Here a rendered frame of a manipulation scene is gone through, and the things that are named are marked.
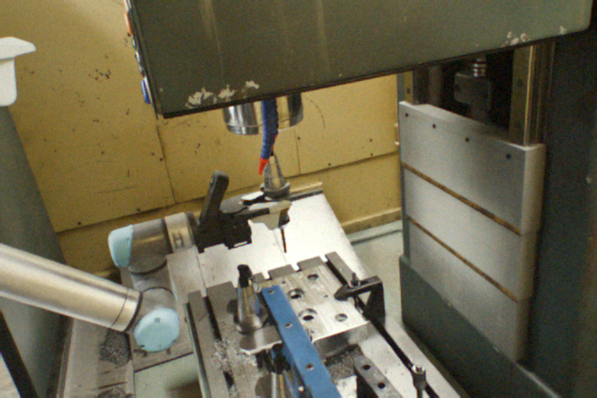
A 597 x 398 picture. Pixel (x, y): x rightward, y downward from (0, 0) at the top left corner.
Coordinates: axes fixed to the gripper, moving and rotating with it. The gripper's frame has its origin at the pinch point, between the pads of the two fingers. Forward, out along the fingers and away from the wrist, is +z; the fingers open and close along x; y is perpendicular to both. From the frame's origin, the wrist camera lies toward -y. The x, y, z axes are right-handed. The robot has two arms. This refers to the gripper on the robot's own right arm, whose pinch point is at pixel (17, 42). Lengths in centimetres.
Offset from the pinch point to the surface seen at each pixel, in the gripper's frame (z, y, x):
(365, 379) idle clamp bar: 43, 77, 6
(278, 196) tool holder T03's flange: 44, 38, -13
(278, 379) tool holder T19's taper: 11.2, 44.8, 17.1
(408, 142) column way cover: 92, 42, -11
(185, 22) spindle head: 16.4, 0.6, 5.7
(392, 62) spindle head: 39.3, 9.5, 18.9
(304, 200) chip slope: 125, 89, -83
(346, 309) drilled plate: 58, 74, -9
